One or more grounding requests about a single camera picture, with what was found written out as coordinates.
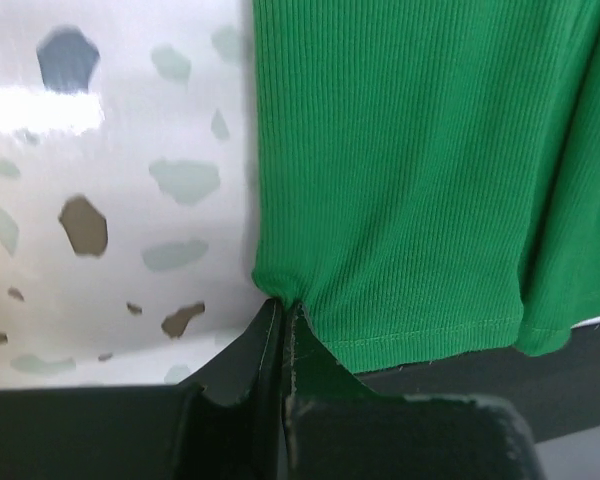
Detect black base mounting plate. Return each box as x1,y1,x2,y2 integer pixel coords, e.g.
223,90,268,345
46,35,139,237
358,323,600,442

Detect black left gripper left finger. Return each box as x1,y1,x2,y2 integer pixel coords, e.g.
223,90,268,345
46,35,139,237
0,299,284,479

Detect green tank top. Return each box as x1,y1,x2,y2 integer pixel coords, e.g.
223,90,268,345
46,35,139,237
253,1,600,372

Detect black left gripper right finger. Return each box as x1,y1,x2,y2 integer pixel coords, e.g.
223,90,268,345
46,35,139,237
282,303,545,480

